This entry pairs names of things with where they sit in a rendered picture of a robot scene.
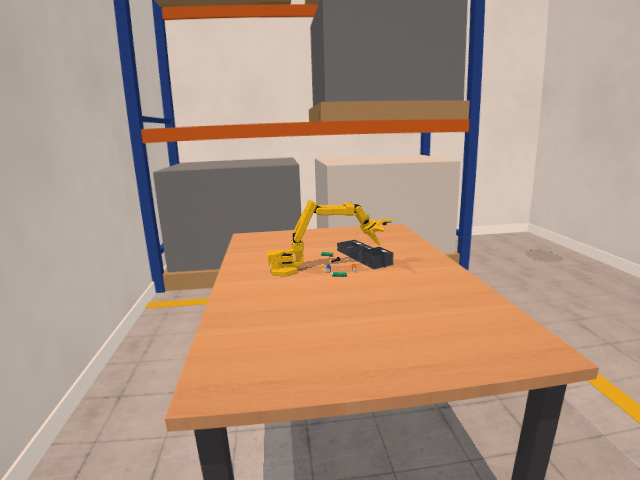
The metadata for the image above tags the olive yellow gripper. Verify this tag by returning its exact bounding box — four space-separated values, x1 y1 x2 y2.
360 219 393 246

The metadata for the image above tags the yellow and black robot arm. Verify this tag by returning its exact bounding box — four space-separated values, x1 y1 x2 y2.
269 200 370 277

